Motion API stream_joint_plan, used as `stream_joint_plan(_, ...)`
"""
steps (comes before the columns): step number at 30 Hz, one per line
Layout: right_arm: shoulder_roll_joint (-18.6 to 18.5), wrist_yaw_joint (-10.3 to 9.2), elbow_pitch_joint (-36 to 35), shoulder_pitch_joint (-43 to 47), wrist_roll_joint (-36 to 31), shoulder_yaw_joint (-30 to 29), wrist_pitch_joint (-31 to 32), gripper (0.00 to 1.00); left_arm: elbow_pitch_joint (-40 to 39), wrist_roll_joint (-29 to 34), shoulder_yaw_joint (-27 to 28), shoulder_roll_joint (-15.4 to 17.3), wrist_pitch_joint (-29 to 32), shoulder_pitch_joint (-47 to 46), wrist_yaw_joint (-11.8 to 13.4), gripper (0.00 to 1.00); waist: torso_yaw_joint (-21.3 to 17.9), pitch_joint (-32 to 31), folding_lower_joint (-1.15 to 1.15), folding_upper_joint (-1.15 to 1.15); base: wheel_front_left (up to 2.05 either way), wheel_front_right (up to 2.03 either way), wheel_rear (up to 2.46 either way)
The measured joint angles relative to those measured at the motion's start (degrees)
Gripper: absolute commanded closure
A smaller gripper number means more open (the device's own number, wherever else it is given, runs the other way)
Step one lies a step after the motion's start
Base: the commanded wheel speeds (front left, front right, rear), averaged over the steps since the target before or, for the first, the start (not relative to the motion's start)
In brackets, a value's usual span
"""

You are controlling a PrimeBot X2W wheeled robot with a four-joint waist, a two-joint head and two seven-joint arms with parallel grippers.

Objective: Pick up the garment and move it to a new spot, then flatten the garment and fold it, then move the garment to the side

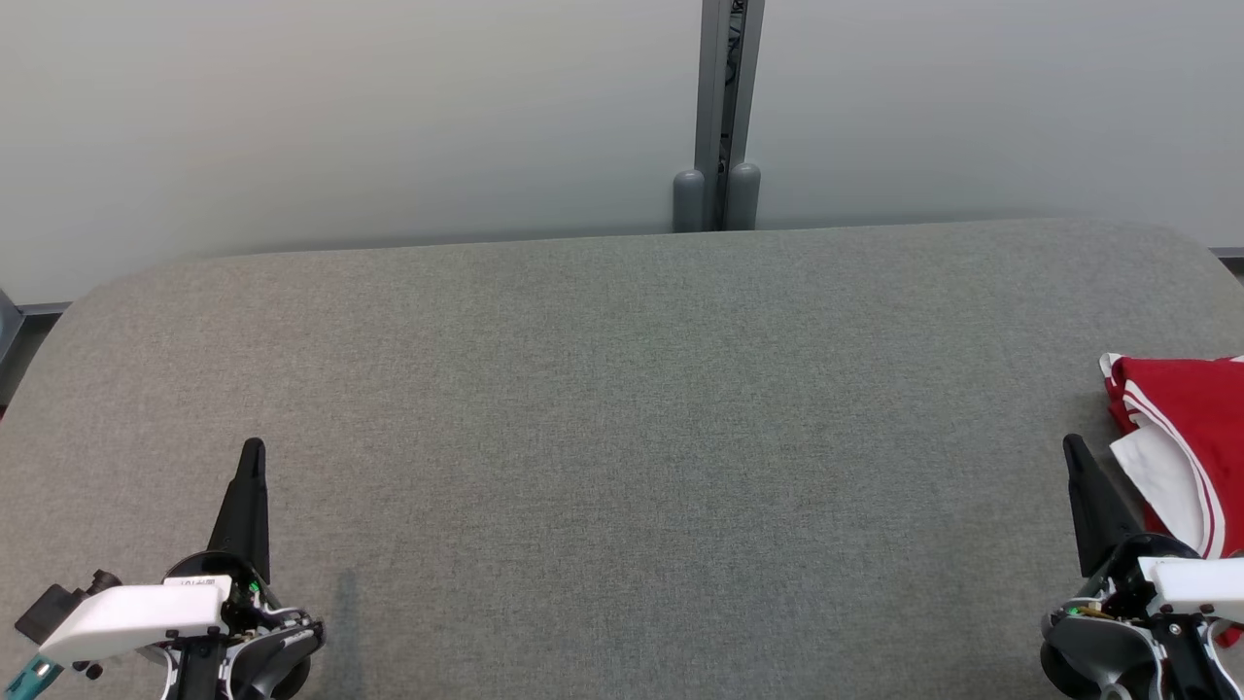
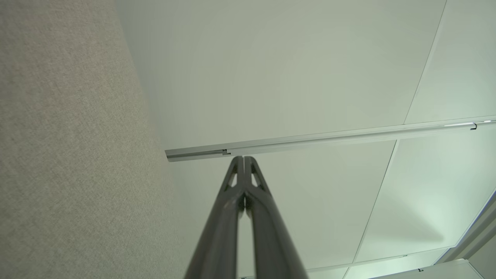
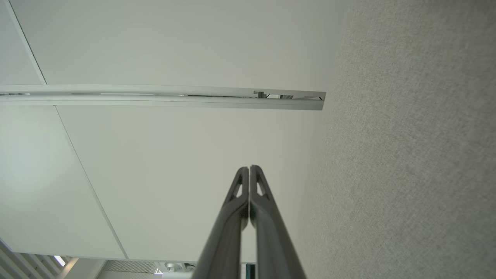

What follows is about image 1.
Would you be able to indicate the grey cylindrical post cap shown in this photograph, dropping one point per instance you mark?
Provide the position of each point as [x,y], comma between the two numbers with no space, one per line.
[744,199]
[688,204]

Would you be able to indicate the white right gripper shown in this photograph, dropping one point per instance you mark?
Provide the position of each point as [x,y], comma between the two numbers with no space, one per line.
[1195,588]

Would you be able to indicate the red basketball jersey white trim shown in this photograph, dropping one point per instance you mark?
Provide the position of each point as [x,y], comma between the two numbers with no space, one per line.
[1205,418]

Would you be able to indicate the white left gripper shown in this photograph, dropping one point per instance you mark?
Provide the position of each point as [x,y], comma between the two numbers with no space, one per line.
[131,617]

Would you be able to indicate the grey desk leg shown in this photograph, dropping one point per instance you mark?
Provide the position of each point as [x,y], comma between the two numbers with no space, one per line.
[8,321]

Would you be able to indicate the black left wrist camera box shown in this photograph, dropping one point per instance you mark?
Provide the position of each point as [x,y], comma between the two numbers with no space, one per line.
[44,612]

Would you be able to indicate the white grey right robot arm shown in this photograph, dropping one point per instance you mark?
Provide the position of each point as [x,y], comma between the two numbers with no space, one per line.
[1088,651]

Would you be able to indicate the grey metal partition post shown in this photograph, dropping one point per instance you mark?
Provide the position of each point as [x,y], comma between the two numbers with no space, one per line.
[714,97]

